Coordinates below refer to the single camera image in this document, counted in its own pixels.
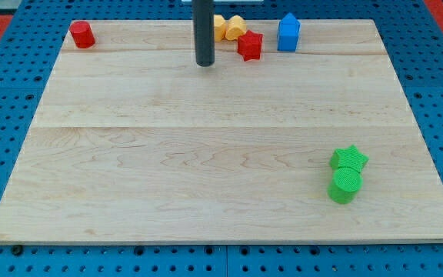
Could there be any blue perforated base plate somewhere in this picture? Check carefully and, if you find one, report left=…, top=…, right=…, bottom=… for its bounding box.
left=0, top=1, right=443, bottom=276

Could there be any red star block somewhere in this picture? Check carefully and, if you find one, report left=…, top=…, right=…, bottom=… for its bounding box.
left=237, top=30, right=263, bottom=62

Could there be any yellow block right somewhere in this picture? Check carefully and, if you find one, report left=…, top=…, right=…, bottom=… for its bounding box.
left=225, top=15, right=247, bottom=41

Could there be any green cylinder block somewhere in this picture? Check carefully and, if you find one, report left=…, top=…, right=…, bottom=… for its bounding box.
left=328, top=168, right=363, bottom=204

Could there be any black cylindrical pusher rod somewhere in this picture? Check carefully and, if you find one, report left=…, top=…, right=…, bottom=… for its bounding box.
left=192, top=0, right=215, bottom=67

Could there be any red cylinder block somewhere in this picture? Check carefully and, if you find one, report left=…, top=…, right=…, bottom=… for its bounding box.
left=69, top=21, right=95, bottom=48

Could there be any yellow block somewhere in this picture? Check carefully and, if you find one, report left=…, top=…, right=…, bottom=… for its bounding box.
left=213, top=15, right=227, bottom=42
left=225, top=15, right=247, bottom=41

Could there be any green star block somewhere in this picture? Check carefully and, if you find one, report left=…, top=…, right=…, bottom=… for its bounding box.
left=329, top=145, right=369, bottom=173

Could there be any light wooden board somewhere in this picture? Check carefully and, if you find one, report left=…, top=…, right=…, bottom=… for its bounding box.
left=0, top=19, right=443, bottom=245

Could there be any yellow block left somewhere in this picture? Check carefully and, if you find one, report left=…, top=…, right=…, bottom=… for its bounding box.
left=213, top=15, right=227, bottom=42

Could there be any blue house-shaped block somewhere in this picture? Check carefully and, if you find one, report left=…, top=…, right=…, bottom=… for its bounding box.
left=277, top=13, right=301, bottom=52

